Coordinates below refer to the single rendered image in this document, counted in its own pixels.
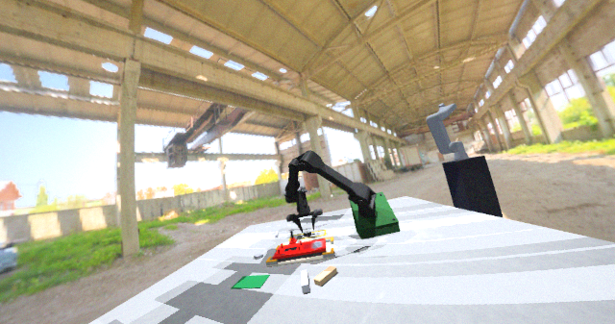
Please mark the beige rectangular block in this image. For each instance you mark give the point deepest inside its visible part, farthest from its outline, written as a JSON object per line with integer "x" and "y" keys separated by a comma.
{"x": 324, "y": 276}

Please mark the green flat rectangular patch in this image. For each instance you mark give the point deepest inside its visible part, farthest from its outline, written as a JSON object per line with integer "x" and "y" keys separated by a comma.
{"x": 255, "y": 281}

